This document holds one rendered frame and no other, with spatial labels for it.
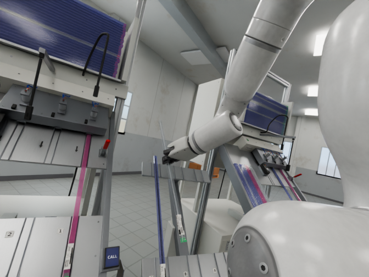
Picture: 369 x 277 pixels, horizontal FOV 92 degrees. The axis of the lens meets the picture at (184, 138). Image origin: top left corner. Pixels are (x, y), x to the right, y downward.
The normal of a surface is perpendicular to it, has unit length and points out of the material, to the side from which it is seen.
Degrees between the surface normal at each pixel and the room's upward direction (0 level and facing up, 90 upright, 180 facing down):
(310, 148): 90
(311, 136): 90
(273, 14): 121
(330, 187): 90
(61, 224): 46
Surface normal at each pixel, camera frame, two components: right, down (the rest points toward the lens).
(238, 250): -0.93, -0.35
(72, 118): 0.50, -0.61
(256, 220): -0.71, -0.70
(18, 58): 0.50, 0.09
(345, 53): -0.94, -0.18
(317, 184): -0.53, -0.13
